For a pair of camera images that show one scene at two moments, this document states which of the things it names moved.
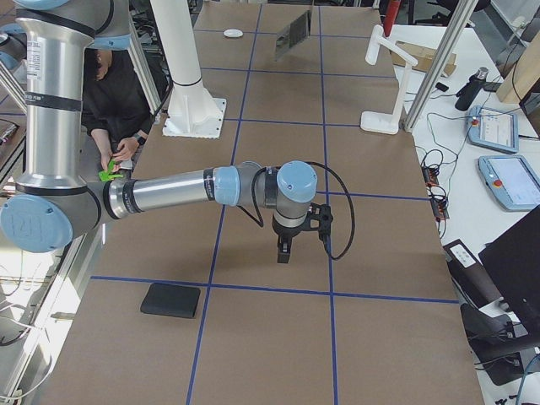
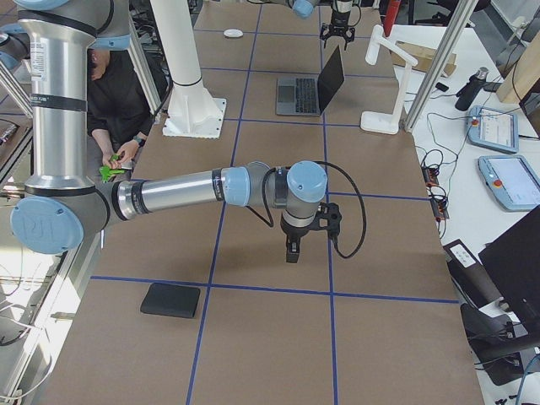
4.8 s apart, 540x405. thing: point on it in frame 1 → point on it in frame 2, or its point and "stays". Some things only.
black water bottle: [472, 88] stays
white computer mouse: [233, 33] stays
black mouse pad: [171, 299] stays
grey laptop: [294, 34] → [309, 96]
